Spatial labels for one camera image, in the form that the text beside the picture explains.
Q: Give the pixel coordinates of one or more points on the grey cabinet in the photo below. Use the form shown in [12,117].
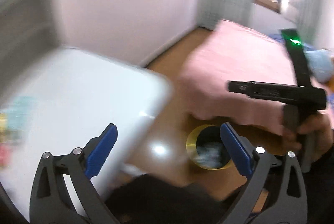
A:
[23,25]

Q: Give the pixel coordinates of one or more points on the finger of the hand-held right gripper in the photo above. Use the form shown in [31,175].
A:
[274,93]

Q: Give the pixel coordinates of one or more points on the beige box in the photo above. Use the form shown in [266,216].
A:
[291,6]

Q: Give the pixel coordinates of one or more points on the wooden window sill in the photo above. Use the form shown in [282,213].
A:
[266,2]

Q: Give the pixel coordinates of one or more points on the person's dark trousers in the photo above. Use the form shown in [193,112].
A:
[161,198]

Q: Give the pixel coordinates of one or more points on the blue patterned quilt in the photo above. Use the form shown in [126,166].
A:
[319,65]

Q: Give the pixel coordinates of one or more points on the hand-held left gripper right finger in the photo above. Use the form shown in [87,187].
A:
[234,148]

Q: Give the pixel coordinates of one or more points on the blurred colourful packets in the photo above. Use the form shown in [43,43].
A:
[11,130]

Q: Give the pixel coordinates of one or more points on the pink blanket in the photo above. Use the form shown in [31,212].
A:
[234,62]

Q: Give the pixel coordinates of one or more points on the white table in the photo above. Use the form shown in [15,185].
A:
[78,98]

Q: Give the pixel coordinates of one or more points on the person's right hand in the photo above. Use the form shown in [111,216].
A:
[319,132]

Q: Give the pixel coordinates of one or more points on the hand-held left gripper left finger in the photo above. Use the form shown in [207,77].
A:
[103,151]

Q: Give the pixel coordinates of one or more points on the black trash bin gold rim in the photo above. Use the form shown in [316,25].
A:
[208,145]

